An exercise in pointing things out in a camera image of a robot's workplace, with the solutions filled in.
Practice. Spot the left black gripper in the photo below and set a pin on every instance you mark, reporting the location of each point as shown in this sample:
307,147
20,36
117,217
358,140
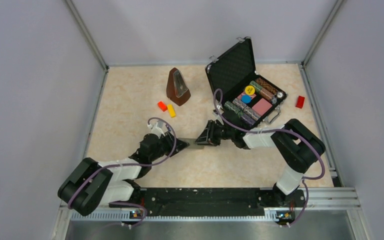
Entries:
169,138

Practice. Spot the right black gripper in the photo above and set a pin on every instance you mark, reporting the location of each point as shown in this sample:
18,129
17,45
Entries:
208,137

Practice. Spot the beige remote control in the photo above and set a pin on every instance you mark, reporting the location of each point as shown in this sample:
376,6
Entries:
192,144

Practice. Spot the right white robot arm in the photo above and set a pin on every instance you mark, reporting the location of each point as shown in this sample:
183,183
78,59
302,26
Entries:
299,147

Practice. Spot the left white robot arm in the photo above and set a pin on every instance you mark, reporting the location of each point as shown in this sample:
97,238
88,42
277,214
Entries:
92,183

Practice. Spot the yellow toy block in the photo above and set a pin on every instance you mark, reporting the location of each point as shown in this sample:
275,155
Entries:
171,110

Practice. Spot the orange toy block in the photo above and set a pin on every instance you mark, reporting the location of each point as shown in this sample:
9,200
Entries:
162,106

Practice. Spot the blue poker chip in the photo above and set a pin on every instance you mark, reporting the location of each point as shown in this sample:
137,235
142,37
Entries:
246,99

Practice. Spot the black poker chip case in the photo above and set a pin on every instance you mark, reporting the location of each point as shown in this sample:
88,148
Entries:
234,70

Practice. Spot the brown metronome with clear cover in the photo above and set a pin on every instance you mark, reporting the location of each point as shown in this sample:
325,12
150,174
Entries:
176,89

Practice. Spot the red playing card deck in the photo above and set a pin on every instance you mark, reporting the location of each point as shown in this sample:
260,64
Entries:
262,107

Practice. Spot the yellow big blind chip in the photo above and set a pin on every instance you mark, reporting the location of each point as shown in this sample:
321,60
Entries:
249,90

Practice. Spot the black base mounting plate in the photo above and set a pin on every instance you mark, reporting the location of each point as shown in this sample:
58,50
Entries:
214,202

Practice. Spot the red toy block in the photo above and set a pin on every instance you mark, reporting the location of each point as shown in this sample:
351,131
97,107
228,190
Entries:
300,102

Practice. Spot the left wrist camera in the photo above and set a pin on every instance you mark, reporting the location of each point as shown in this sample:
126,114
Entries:
157,128

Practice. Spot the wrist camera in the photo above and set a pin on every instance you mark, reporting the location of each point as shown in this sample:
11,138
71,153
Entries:
157,128
217,117

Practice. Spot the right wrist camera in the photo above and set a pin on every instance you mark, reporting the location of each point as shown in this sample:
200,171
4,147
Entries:
217,117

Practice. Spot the aluminium frame rail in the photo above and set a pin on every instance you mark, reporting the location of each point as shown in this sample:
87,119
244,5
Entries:
317,199

